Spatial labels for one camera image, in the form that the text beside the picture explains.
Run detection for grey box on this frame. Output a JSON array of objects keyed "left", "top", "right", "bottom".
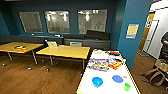
[{"left": 69, "top": 41, "right": 83, "bottom": 48}]

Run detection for dark grey sofa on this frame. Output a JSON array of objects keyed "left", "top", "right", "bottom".
[{"left": 0, "top": 34, "right": 112, "bottom": 51}]

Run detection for white plastic bag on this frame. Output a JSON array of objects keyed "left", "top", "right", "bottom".
[{"left": 92, "top": 49, "right": 108, "bottom": 57}]

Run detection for black sofa cushion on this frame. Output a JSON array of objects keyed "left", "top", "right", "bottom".
[{"left": 85, "top": 29, "right": 111, "bottom": 42}]

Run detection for long wooden table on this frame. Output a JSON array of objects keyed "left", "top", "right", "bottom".
[
  {"left": 0, "top": 41, "right": 45, "bottom": 65},
  {"left": 35, "top": 45, "right": 92, "bottom": 71}
]

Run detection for colourful snack packets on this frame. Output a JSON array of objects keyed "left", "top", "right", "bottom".
[{"left": 86, "top": 58, "right": 111, "bottom": 73}]

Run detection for wide interior glass window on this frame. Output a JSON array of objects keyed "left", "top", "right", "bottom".
[{"left": 77, "top": 9, "right": 108, "bottom": 35}]

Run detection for red and black pack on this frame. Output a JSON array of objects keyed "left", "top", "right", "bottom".
[{"left": 108, "top": 50, "right": 122, "bottom": 57}]

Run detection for small blue white pack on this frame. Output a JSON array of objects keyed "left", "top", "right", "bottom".
[{"left": 109, "top": 55, "right": 120, "bottom": 61}]

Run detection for small beige box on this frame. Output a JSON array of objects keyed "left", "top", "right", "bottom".
[{"left": 47, "top": 40, "right": 59, "bottom": 48}]

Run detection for flat blue bowl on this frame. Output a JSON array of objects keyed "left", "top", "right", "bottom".
[{"left": 111, "top": 75, "right": 124, "bottom": 84}]

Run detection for white work table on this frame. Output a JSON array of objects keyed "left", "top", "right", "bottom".
[{"left": 75, "top": 49, "right": 143, "bottom": 94}]

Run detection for yellow pillar sign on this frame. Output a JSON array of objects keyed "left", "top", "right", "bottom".
[{"left": 125, "top": 23, "right": 140, "bottom": 40}]

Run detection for small orange box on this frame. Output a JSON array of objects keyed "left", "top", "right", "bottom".
[{"left": 13, "top": 45, "right": 28, "bottom": 53}]

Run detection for brown wooden door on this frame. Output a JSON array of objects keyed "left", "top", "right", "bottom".
[{"left": 138, "top": 12, "right": 156, "bottom": 53}]

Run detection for cardboard box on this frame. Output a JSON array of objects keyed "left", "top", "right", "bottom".
[{"left": 154, "top": 58, "right": 168, "bottom": 70}]

